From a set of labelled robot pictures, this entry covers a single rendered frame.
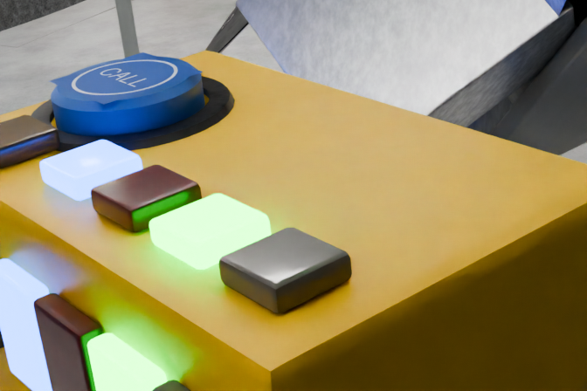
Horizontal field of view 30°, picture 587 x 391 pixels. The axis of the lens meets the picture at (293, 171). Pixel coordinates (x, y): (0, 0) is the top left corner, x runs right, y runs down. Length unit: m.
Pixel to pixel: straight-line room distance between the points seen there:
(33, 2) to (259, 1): 1.97
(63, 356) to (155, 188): 0.04
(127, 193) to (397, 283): 0.06
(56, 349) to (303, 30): 0.43
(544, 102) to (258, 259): 0.51
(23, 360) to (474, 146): 0.11
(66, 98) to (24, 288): 0.06
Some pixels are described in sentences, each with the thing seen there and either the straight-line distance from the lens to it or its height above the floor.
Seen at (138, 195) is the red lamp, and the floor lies 1.08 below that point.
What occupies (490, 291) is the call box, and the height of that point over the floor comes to 1.06.
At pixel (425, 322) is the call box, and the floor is 1.06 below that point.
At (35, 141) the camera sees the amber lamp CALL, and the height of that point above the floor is 1.08.
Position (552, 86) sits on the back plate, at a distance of 0.68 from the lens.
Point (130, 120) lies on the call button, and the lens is 0.28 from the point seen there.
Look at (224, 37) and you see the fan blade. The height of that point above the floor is 0.95.
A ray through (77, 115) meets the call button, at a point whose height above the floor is 1.08.
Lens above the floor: 1.17
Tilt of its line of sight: 23 degrees down
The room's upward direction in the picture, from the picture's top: 6 degrees counter-clockwise
